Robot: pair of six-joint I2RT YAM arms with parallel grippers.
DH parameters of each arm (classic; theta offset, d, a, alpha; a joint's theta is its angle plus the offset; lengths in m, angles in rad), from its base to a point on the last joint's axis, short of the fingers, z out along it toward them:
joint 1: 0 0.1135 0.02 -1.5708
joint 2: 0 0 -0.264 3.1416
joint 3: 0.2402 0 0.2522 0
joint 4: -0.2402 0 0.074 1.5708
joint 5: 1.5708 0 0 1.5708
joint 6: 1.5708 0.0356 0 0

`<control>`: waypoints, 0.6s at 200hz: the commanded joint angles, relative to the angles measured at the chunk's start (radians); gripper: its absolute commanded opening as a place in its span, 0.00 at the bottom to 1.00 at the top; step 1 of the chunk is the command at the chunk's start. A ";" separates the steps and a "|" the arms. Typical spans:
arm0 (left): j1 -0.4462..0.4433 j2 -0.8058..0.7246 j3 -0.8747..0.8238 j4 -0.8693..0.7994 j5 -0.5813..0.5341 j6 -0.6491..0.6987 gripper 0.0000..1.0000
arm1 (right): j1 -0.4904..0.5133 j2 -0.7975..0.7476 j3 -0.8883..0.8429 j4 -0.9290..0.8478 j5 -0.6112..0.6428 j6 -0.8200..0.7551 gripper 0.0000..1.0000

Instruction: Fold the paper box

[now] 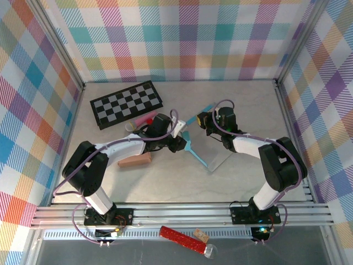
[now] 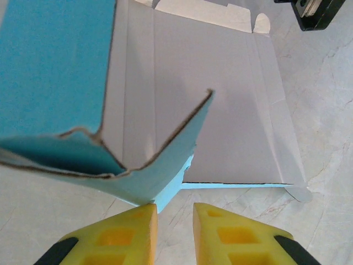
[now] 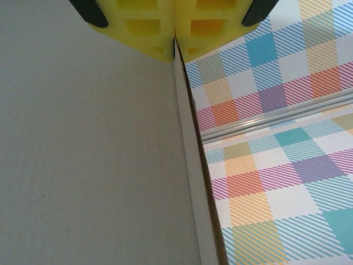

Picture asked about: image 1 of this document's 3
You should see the teal paper box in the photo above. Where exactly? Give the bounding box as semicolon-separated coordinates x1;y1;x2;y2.
180;102;234;173

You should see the pink paper box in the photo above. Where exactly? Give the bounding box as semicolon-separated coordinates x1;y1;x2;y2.
117;152;152;168

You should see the small black control box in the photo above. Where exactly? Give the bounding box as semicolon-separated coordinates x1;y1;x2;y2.
95;228;124;241
250;226;271;243

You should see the pink cone tube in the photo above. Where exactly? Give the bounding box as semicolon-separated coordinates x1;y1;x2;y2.
125;112;158;133

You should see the black folding chessboard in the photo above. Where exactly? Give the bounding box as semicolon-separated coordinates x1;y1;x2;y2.
89;80;164;131

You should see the brown paper tag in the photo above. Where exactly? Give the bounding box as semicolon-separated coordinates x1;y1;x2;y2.
194;228;208;242

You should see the red glitter toy microphone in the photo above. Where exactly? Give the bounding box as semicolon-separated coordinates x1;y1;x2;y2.
159;225;218;260

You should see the aluminium side rail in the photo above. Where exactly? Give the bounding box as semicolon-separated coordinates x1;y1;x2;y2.
49;82;87;206
274;79;318;204

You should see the aluminium cross rail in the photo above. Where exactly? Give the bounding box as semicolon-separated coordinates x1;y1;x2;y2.
30;203;336;229

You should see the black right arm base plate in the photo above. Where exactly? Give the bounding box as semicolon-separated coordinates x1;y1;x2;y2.
230;205;282;225

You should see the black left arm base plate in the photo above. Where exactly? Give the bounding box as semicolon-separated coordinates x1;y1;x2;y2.
83;208;135;226

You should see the aluminium corner post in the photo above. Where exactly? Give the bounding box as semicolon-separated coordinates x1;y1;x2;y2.
26;0;87;91
275;0;330;88

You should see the slotted grey cable duct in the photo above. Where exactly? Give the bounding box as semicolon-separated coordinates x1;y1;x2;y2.
43;229;256;240

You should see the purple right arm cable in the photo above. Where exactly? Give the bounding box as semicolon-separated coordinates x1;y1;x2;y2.
212;99;303;246

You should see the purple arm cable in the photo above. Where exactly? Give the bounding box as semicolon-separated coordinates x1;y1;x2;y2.
52;109;179;246
212;99;303;246

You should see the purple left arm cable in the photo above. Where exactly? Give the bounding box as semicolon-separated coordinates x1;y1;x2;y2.
52;109;179;246

